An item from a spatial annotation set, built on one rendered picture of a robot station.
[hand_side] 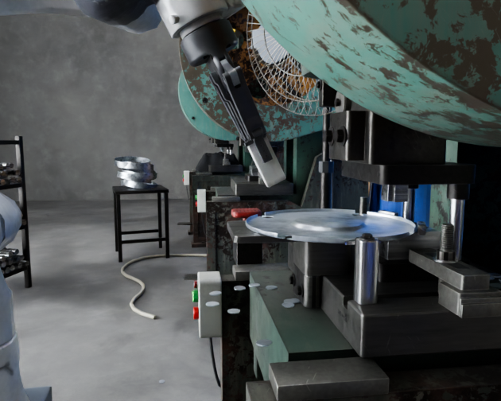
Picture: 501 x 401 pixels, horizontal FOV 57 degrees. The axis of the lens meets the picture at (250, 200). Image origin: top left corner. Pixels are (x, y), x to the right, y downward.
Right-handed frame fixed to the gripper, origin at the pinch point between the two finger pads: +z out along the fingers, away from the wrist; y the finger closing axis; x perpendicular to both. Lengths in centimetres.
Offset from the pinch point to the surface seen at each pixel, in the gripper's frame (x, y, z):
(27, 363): -106, -131, 47
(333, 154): 13.2, -11.5, 5.9
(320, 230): 3.8, -4.5, 14.6
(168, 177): -37, -672, 42
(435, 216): 33, -26, 31
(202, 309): -21.6, -31.0, 26.5
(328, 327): -2.8, 1.8, 26.8
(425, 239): 18.4, -1.9, 23.6
